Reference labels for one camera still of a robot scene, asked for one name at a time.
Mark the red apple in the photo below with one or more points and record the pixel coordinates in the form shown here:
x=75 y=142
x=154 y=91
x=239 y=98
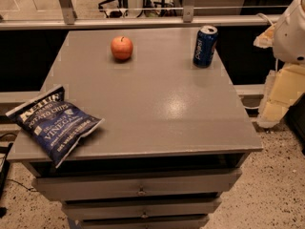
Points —
x=121 y=47

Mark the metal railing beam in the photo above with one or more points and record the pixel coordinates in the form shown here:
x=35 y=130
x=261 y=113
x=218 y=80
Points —
x=139 y=23

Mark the bottom grey drawer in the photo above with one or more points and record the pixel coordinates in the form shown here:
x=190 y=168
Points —
x=173 y=222

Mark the blue kettle chips bag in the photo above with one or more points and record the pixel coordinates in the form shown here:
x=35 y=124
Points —
x=55 y=124

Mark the middle grey drawer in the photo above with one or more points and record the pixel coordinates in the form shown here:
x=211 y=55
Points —
x=142 y=209

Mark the top grey drawer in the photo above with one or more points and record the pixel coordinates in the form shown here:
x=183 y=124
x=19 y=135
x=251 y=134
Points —
x=137 y=185

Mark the grey drawer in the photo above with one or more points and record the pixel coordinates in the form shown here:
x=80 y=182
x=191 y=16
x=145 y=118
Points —
x=137 y=185
x=142 y=209
x=173 y=222

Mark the blue pepsi can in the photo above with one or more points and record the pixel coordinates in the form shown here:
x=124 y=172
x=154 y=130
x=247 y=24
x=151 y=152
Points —
x=204 y=46

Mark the grey drawer cabinet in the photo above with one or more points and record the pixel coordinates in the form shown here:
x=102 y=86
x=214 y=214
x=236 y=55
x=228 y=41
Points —
x=160 y=112

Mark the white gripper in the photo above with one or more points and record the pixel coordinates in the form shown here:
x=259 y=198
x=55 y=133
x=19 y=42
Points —
x=292 y=35

